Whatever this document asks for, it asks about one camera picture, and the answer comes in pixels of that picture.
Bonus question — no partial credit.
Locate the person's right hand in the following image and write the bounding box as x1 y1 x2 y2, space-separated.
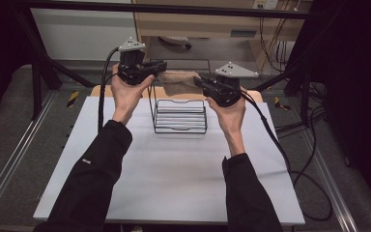
205 86 247 138

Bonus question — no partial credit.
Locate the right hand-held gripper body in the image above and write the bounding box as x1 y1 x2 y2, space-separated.
204 61 260 108

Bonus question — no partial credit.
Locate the black metal stand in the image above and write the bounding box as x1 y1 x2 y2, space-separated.
253 18 325 125
12 11 96 121

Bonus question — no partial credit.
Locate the bundle of hanging cables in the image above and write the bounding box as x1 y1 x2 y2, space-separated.
258 16 292 73

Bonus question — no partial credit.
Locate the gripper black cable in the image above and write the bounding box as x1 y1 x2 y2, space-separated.
98 46 121 133
239 90 334 223

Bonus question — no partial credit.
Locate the light wooden desk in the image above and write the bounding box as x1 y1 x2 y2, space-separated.
131 0 314 67

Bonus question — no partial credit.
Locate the black wire rack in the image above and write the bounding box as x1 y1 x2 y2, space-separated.
147 58 213 135

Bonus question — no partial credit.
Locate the yellow black tape strip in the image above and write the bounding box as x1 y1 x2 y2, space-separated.
66 90 80 109
273 96 292 111

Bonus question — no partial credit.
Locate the white panel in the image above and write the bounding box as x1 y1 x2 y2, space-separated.
30 7 138 62

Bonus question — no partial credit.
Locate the person's left hand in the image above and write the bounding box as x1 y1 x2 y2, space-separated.
110 63 156 126

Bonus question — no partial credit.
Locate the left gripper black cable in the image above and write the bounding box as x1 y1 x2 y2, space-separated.
98 46 121 133

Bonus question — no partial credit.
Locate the beige terry towel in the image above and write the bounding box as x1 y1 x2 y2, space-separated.
157 70 203 97

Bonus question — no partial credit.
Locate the aluminium rail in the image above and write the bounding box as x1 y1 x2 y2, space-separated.
301 127 359 232
0 92 58 224

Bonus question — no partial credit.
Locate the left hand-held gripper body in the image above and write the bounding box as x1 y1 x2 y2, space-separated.
117 36 154 87

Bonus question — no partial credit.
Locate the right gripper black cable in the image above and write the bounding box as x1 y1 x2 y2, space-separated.
239 90 334 223

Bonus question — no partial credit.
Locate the grey chair foot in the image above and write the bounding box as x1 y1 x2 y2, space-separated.
158 35 193 50

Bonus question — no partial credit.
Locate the wooden board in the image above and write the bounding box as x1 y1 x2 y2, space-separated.
90 84 264 104

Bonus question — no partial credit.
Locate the black metal frame bar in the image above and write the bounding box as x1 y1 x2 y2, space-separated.
13 0 311 20

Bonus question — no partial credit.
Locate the white power socket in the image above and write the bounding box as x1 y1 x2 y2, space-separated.
252 0 280 11

